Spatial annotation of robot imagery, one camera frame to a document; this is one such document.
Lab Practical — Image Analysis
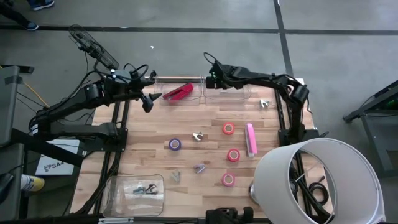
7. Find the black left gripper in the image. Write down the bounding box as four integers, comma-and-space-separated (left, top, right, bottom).
104, 70, 163, 114

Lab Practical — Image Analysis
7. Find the pale grey-green staple remover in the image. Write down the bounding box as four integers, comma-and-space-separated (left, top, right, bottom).
169, 170, 182, 184

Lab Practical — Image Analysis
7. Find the black rig leg beam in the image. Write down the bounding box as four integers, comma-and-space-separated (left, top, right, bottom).
11, 128, 85, 168

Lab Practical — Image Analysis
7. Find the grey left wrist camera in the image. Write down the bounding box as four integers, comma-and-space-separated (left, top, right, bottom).
107, 68, 132, 84

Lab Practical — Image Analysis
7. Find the grey equipment case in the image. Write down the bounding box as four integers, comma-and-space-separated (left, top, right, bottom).
0, 65, 21, 147
0, 142, 25, 222

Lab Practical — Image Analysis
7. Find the purple tape roll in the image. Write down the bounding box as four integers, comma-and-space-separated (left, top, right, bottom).
168, 138, 182, 152

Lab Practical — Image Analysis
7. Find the yellow cable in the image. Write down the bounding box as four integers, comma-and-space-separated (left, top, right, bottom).
23, 81, 50, 108

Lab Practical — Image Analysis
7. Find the pink tape roll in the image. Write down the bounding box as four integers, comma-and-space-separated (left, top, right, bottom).
221, 173, 236, 187

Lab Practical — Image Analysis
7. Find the pink stapler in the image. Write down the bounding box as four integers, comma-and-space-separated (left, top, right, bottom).
244, 123, 258, 158

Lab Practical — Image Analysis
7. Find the black coiled cable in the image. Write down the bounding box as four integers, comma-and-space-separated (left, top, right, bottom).
307, 175, 330, 206

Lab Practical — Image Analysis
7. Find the white drum-shade lamp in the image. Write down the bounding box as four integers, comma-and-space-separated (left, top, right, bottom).
248, 136, 386, 224

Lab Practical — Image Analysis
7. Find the red stapler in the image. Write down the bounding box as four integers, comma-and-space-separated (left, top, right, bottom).
162, 82, 195, 101

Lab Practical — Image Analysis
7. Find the black bulky object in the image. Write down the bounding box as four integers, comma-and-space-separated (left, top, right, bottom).
205, 206, 255, 224

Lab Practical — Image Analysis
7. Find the silver bracket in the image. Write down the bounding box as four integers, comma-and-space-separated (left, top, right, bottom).
98, 217, 135, 224

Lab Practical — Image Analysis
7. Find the red tape roll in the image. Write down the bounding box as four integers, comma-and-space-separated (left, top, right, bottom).
226, 148, 241, 162

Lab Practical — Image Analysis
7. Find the black side table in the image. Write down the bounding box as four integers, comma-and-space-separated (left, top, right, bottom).
343, 80, 398, 177

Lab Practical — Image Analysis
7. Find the white printed box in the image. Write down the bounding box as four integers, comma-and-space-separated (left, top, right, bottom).
34, 139, 82, 177

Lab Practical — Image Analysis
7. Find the person's leg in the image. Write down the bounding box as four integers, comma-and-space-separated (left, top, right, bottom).
0, 2, 30, 27

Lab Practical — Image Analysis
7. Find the person's shoe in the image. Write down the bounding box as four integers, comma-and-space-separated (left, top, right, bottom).
29, 0, 55, 11
22, 19, 40, 30

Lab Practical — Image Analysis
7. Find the clear plastic bin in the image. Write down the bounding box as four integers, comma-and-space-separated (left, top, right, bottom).
154, 74, 203, 106
202, 74, 252, 105
101, 173, 165, 218

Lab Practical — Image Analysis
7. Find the yellow and white bottle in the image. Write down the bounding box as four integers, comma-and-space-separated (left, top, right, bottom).
20, 174, 46, 192

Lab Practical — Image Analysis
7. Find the black wire floor fan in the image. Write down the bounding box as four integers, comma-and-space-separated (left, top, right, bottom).
68, 24, 121, 72

